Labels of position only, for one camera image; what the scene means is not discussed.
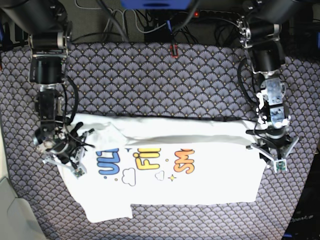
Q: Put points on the right gripper body grey bracket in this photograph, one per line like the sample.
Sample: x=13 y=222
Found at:
x=68 y=153

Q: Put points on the left gripper body grey bracket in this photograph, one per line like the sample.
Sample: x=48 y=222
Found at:
x=278 y=155

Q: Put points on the white printed T-shirt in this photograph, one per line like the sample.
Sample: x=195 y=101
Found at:
x=163 y=161

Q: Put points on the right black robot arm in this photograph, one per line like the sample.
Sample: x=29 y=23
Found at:
x=49 y=36

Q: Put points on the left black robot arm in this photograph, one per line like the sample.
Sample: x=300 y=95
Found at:
x=260 y=30

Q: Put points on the grey chair corner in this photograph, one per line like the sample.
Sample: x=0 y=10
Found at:
x=17 y=220

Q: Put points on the purple fan-pattern table cloth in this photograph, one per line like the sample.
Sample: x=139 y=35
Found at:
x=143 y=80

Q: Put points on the red black table clamp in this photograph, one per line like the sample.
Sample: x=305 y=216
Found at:
x=174 y=50

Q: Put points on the black power strip red light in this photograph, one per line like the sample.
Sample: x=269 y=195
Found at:
x=213 y=13

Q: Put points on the blue box at top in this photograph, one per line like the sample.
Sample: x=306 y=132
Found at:
x=155 y=4

